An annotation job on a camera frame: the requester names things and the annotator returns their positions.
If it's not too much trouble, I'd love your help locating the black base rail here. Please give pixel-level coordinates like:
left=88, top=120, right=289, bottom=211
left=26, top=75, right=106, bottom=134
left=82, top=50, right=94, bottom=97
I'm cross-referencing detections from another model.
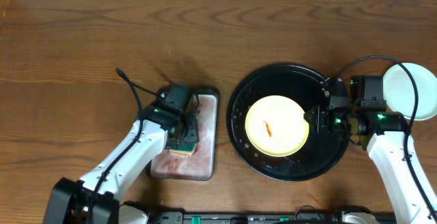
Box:
left=119, top=201, right=397, bottom=224

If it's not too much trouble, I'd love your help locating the green yellow sponge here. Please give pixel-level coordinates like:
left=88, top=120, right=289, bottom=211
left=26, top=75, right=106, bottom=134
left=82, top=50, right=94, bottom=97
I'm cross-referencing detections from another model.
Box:
left=169, top=143, right=197, bottom=156

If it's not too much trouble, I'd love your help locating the right black cable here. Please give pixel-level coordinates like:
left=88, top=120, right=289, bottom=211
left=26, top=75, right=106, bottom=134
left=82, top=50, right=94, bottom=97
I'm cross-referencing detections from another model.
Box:
left=322, top=55, right=437, bottom=221

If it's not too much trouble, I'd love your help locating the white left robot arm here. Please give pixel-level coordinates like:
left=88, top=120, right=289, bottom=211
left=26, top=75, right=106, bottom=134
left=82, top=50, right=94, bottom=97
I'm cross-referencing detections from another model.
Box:
left=43, top=95, right=199, bottom=223

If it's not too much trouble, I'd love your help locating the yellow plate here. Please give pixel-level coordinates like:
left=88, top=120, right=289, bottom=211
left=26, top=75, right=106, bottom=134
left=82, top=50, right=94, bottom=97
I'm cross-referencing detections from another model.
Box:
left=244, top=96, right=309, bottom=157

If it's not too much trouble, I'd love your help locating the black round tray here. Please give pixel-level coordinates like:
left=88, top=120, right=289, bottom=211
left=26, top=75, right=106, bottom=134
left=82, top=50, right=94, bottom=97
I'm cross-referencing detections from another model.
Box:
left=226, top=64, right=349, bottom=182

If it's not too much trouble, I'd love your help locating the light blue plate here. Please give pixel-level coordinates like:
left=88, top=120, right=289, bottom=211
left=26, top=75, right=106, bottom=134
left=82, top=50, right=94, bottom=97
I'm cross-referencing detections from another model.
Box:
left=383, top=63, right=437, bottom=121

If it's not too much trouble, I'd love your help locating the black rectangular soap tray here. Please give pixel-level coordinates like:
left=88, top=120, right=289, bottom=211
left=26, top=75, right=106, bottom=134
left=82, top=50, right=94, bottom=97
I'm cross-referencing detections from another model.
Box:
left=146, top=87, right=219, bottom=181

